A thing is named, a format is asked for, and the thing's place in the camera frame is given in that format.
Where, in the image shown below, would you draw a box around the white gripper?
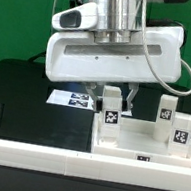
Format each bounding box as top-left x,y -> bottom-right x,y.
45,26 -> 184,112

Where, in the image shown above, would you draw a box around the white square table top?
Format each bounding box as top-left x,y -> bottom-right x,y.
91,114 -> 191,168

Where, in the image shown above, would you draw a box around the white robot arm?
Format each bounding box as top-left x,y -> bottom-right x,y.
45,0 -> 189,86

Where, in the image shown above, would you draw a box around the white marker sheet with tags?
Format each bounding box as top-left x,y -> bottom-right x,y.
47,89 -> 132,117

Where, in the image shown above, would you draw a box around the white U-shaped obstacle fence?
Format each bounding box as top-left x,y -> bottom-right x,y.
0,140 -> 191,191

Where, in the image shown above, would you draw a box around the black cable bundle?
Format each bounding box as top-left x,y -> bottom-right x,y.
27,48 -> 48,65

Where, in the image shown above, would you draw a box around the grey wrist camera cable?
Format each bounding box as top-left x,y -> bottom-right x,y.
125,0 -> 191,98

